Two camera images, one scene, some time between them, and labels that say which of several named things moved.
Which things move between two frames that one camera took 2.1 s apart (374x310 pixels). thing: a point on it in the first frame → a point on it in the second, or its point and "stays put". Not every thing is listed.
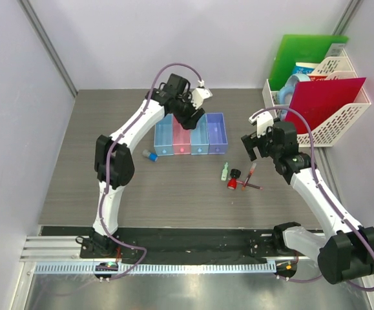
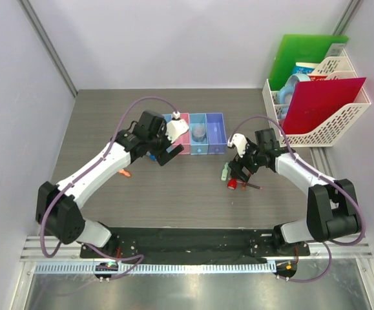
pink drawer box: x=181 y=138 stays put
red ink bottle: x=232 y=183 stays put
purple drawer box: x=217 y=134 stays put
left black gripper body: x=185 y=110 → x=159 y=143
